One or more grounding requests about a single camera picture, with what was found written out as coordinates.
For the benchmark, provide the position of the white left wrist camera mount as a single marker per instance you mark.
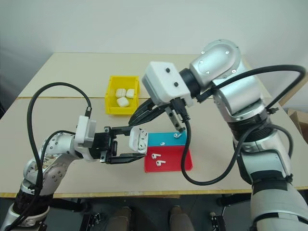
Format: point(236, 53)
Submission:
point(84, 134)

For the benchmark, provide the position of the closed white earbud case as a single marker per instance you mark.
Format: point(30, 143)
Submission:
point(120, 92)
point(130, 93)
point(122, 102)

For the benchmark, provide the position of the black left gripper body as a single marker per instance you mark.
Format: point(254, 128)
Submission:
point(103, 144)

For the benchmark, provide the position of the brown rounded shape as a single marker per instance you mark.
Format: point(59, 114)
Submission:
point(120, 220)
point(178, 219)

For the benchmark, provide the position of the red plastic tray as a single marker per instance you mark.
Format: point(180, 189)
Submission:
point(175, 161)

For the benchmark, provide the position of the yellow plastic bin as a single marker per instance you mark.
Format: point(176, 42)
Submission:
point(110, 106)

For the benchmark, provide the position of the brown cardboard box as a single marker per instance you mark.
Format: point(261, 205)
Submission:
point(299, 120)

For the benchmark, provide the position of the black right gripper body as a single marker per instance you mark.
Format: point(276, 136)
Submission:
point(173, 119)

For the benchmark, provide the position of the black table frame bar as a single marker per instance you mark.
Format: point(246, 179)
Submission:
point(234, 199)
point(69, 204)

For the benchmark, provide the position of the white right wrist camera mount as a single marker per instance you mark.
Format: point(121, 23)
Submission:
point(163, 81)

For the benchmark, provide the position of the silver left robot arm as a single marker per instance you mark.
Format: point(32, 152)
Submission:
point(57, 173)

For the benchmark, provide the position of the small black bracket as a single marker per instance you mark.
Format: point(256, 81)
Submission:
point(215, 221)
point(96, 220)

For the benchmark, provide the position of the white earbud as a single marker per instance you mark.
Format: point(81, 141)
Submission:
point(144, 133)
point(162, 144)
point(154, 156)
point(177, 135)
point(160, 163)

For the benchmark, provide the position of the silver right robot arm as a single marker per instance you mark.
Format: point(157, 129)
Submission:
point(240, 96)

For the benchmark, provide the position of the blue plastic tray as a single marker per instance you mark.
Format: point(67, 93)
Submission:
point(156, 139)

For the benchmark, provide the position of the white earbud case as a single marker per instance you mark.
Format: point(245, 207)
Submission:
point(120, 92)
point(130, 93)
point(122, 102)
point(134, 140)

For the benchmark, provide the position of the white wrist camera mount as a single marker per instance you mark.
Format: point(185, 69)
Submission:
point(163, 81)
point(84, 134)

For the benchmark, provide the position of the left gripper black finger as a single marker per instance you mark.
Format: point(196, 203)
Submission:
point(125, 158)
point(120, 130)

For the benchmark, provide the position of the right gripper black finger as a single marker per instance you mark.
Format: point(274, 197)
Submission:
point(148, 118)
point(142, 110)

